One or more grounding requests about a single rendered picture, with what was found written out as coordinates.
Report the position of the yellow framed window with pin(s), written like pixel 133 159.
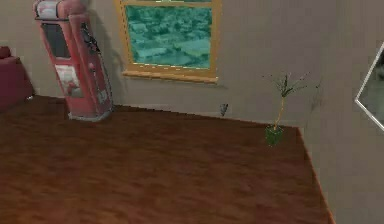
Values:
pixel 170 36

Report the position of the house plant in green pot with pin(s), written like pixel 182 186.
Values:
pixel 274 134

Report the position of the red vintage fuel pump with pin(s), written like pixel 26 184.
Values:
pixel 83 76

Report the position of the small grey wall socket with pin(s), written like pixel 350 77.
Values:
pixel 223 109

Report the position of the white framed wall picture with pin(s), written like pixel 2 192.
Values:
pixel 375 90

